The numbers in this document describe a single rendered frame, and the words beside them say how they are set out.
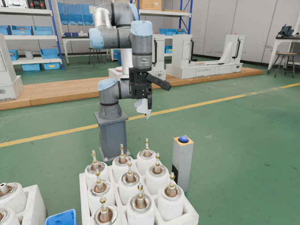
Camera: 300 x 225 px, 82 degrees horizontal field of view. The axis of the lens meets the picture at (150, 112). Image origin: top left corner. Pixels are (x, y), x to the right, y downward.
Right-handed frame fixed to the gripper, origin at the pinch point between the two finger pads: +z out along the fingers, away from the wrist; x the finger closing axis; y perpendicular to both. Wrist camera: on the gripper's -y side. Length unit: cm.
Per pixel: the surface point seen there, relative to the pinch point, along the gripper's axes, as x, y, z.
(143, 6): -482, -106, -106
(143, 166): 4.0, 3.2, 24.5
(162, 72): -201, -73, 22
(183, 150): 5.5, -15.5, 18.0
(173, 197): 26.1, -2.8, 21.0
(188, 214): 28.2, -8.1, 28.3
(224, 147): -25, -66, 46
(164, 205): 26.4, 0.7, 23.1
